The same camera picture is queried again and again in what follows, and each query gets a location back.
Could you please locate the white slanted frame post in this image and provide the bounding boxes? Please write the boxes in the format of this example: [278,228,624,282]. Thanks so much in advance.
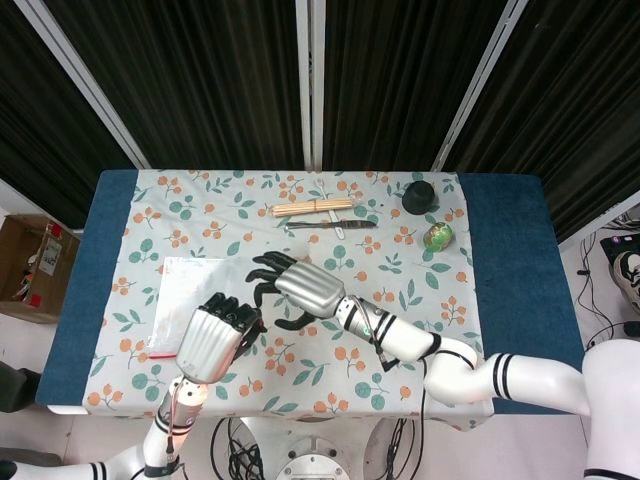
[22,0,151,171]
[432,0,534,171]

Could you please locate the dark round cap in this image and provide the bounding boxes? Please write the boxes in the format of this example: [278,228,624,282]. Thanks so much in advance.
[402,180,437,214]

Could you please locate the black white sneaker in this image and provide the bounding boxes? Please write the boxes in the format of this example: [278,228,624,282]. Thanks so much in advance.
[612,251,640,316]

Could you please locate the floral fruit print tablecloth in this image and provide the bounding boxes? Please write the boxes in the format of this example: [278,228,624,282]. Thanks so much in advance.
[82,168,494,419]

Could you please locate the steel table knife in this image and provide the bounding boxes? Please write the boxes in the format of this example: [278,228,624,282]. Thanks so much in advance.
[284,219,379,231]

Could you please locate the black pleated curtain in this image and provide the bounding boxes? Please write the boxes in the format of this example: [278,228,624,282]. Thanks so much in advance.
[0,0,640,246]

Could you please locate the black floor cables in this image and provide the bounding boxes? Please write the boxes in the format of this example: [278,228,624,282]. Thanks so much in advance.
[574,209,640,351]

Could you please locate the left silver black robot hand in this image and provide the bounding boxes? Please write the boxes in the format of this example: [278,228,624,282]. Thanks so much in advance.
[174,292,265,385]

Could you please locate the brown cardboard box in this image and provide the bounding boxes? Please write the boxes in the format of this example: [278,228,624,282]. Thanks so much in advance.
[0,214,81,325]

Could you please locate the blue table cover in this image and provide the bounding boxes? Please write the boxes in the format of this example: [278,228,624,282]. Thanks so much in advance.
[34,169,586,416]

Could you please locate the black base cables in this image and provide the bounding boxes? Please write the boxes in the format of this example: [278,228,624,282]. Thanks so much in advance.
[209,417,266,480]

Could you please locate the white upright frame post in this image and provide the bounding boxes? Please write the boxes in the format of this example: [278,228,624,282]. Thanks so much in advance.
[294,0,326,171]

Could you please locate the white plastic toothbrush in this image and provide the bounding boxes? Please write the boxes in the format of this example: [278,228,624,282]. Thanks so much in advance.
[316,178,346,241]

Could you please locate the clear mesh zipper pouch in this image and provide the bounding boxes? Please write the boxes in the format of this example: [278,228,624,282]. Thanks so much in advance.
[148,256,281,360]

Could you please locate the green owl figurine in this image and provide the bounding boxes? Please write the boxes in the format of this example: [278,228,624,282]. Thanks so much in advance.
[423,222,455,253]

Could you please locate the bundle of wooden sticks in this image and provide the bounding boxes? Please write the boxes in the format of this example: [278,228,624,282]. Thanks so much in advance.
[270,197,357,219]

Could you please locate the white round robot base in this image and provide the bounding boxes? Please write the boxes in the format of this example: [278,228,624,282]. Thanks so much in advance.
[214,414,426,480]

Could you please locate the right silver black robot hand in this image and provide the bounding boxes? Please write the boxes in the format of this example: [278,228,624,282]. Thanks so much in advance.
[247,251,347,331]

